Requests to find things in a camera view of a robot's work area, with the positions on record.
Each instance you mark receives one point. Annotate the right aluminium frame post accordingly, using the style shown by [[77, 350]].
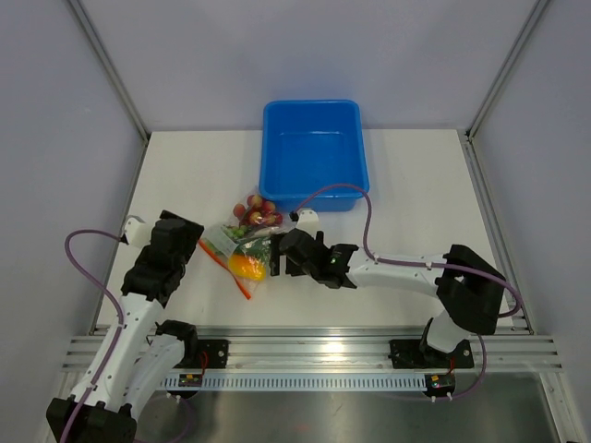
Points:
[[509, 63]]

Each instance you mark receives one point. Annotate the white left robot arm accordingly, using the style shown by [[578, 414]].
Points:
[[137, 353]]

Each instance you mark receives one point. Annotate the blue plastic bin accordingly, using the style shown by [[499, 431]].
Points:
[[309, 144]]

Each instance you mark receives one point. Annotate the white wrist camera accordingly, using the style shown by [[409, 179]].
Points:
[[306, 220], [135, 232]]

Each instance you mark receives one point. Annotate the clear zip top bag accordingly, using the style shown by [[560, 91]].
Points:
[[219, 246]]

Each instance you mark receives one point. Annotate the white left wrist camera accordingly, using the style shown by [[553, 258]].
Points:
[[135, 232]]

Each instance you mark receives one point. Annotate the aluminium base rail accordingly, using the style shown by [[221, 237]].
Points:
[[367, 350]]

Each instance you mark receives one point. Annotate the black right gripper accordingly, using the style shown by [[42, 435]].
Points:
[[274, 261]]

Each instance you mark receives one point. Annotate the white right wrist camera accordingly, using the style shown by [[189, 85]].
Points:
[[306, 220]]

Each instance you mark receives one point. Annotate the white slotted cable duct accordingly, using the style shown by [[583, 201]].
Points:
[[192, 382]]

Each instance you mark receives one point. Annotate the red yellow fake grapes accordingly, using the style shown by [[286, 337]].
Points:
[[257, 211]]

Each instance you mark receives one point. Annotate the yellow fake bell pepper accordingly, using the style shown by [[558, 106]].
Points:
[[247, 267]]

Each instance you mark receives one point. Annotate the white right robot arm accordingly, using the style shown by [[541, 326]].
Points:
[[468, 288]]

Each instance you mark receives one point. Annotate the aluminium frame post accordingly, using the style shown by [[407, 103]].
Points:
[[509, 63], [82, 17]]

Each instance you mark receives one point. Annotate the left aluminium frame post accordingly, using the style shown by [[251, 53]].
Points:
[[82, 17]]

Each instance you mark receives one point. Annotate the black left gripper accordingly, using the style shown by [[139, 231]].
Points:
[[192, 233]]

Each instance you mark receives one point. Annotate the green fake cucumber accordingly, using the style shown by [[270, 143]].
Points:
[[258, 248]]

